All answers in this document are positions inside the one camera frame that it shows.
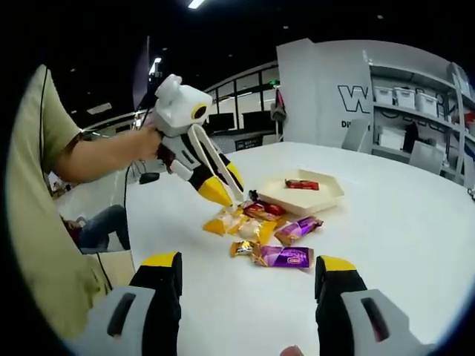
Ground person in beige shirt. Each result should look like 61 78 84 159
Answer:
6 65 112 338

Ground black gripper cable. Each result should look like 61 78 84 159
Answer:
95 157 146 291

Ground black bag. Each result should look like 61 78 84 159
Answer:
404 121 419 153

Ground yellow cake food packet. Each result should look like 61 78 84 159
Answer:
203 209 246 237
226 218 278 243

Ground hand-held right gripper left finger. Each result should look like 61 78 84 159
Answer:
85 251 183 356

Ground small orange food packet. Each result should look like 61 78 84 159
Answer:
229 240 261 258

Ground large white box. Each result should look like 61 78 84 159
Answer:
377 125 406 150

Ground row of white storage boxes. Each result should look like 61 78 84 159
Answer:
373 62 475 129

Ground grey office chair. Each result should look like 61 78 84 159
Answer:
341 119 370 154
409 140 445 175

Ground red brown food packet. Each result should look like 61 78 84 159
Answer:
240 200 288 223

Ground grey metal shelf rack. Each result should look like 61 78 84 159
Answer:
362 50 475 186

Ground person's left hand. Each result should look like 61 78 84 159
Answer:
137 120 166 162

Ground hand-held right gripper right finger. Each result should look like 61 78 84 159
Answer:
314 254 422 356

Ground white ceiling air vent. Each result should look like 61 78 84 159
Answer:
87 102 112 116

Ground clothes on coat stand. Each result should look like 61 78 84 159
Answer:
269 87 289 144

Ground cream hexagonal container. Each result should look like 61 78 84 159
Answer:
257 168 345 217

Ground black computer monitor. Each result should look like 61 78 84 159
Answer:
240 110 274 131
207 113 235 131

